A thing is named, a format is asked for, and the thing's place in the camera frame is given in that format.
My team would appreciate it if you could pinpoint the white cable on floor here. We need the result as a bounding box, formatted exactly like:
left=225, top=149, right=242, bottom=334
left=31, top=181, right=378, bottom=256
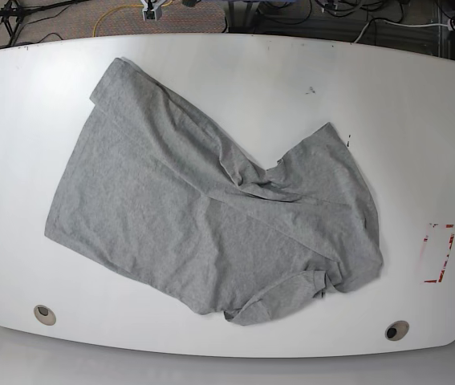
left=351, top=19, right=451, bottom=44

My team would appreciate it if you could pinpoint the red tape rectangle marking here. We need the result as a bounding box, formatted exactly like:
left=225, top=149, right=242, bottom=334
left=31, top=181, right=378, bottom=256
left=420, top=223, right=455, bottom=284

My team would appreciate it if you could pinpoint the grey T-shirt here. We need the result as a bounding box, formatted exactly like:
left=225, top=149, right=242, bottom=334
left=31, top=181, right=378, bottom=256
left=45, top=59, right=384, bottom=326

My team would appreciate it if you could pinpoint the table cable grommet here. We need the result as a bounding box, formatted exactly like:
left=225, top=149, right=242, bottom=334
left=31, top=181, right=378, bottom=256
left=384, top=320, right=409, bottom=342
left=34, top=305, right=56, bottom=326

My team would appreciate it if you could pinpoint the yellow cable on floor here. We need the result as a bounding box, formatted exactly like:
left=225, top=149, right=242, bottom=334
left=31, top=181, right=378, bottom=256
left=92, top=0, right=172, bottom=39

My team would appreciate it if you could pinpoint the right table cable grommet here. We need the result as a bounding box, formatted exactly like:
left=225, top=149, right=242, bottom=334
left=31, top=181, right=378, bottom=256
left=384, top=320, right=409, bottom=342

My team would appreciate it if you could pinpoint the left table cable grommet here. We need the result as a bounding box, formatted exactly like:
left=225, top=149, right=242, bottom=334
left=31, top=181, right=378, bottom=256
left=34, top=305, right=56, bottom=326

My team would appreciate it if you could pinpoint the black tripod stand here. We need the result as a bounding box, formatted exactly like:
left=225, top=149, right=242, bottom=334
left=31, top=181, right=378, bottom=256
left=0, top=0, right=87, bottom=47

